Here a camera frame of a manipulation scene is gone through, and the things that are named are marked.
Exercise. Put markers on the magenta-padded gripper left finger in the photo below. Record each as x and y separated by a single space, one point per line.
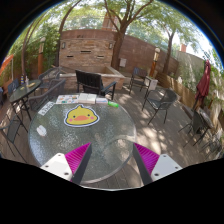
56 165

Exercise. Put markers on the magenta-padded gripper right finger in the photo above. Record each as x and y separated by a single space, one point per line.
165 166

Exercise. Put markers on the white computer mouse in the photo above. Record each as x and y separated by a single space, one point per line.
41 130

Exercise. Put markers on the yellow duck mouse pad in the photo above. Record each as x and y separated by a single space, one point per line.
81 116

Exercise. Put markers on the black folding chair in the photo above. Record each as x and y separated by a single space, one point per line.
196 125

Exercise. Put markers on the black mesh metal chair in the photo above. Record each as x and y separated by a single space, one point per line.
11 131

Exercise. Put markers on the white license plate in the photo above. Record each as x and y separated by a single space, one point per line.
46 108

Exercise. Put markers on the dark wicker round chair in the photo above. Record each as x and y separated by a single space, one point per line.
163 100

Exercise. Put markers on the colourful sticker sheet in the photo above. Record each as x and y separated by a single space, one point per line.
66 99

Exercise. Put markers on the grey wicker armchair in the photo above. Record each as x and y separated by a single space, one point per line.
46 96
50 75

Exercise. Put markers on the white book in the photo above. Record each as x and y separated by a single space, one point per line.
82 98
92 98

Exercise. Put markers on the blue white booklet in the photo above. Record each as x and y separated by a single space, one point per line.
101 100

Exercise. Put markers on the green packet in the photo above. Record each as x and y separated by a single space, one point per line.
113 104

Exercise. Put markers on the dark round patio table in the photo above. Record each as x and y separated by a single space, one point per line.
25 90

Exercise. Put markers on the yellow flat plate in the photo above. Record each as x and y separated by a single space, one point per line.
30 85

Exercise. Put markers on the white planter box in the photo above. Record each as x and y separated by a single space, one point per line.
151 82

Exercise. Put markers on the black slatted wooden chair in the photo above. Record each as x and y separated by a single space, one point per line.
88 81

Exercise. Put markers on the blue patio chair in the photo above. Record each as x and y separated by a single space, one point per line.
12 86

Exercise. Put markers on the red folded umbrella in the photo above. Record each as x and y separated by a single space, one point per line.
203 83

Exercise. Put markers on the stone raised basin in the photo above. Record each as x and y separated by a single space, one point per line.
113 78

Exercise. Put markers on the leafy garden tree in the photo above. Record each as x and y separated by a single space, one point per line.
24 50
118 46
168 53
63 23

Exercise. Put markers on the orange parasol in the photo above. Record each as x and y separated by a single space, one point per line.
6 64

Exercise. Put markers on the black metal frame chair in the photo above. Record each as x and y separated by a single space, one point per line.
138 75

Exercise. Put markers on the wooden lamp post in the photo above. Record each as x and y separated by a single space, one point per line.
155 61
41 53

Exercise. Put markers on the grey wall box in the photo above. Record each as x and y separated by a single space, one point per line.
122 62

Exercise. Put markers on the black wall lamp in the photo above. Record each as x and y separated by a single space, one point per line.
110 45
63 45

